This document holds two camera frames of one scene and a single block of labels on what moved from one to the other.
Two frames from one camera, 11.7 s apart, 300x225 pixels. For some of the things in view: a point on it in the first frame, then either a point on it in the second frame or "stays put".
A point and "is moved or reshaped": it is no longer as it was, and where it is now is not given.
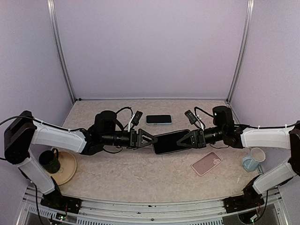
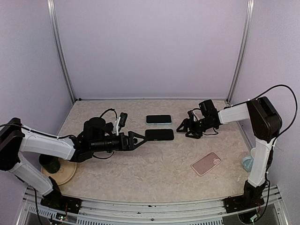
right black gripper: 198,138 to 198,135
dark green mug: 48,160 stays put
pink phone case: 206,163 stays put
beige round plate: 67,169 stays put
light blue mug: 251,163 stays put
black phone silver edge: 167,142 is moved or reshaped
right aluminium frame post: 251,8 stays put
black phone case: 167,142 is moved or reshaped
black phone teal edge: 159,119 stays put
